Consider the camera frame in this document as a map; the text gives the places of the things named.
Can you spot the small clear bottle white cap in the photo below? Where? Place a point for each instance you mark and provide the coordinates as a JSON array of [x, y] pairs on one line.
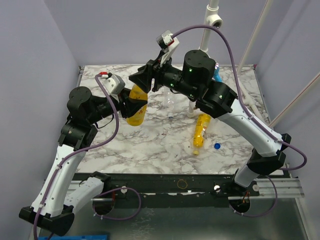
[[169, 102]]

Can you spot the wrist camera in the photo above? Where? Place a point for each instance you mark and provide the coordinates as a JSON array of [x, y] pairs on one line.
[[168, 45], [113, 83]]

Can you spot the blue bottle cap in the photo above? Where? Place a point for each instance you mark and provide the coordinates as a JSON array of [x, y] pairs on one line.
[[217, 146]]

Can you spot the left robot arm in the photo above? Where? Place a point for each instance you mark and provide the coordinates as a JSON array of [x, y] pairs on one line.
[[53, 209]]

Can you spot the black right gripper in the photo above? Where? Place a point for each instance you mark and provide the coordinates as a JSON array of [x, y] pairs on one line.
[[155, 75]]

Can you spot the blue tray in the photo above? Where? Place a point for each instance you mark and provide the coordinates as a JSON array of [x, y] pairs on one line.
[[76, 237]]

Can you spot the blue plastic faucet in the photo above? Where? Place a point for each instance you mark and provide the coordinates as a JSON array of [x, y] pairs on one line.
[[216, 75]]

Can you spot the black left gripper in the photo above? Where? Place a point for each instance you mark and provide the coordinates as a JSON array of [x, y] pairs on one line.
[[131, 105]]

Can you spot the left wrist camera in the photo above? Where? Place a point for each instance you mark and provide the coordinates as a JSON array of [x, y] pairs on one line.
[[113, 83]]

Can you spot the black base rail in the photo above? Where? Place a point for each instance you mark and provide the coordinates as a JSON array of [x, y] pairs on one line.
[[176, 190]]

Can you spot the yellow bottle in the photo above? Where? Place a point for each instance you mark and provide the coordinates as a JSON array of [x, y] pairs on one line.
[[202, 124], [137, 93]]

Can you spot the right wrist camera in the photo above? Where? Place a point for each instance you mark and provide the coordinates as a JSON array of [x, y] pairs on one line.
[[168, 45]]

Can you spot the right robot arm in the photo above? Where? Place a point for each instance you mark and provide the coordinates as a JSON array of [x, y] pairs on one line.
[[218, 100]]

